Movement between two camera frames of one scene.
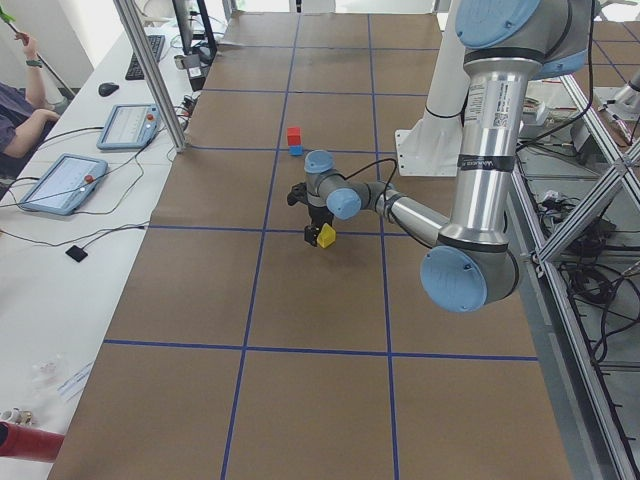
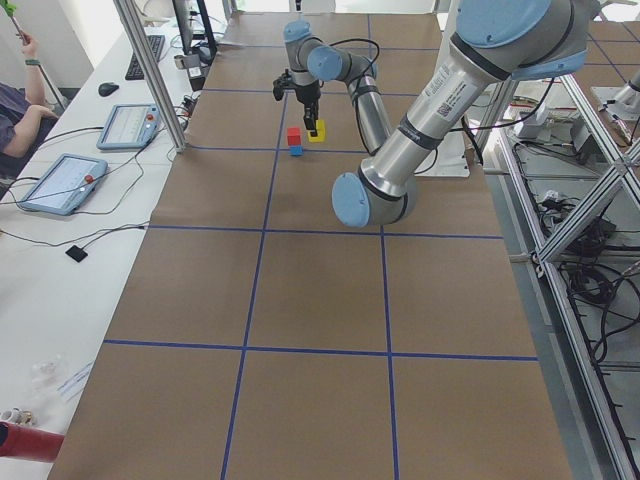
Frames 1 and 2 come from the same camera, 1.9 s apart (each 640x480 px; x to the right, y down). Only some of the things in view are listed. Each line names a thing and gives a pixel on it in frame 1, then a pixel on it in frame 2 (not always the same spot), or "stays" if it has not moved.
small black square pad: [76, 253] stays
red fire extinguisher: [26, 443] stays
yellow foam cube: [326, 235] -> [320, 130]
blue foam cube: [296, 150] stays
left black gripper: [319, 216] -> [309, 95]
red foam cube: [294, 136] stays
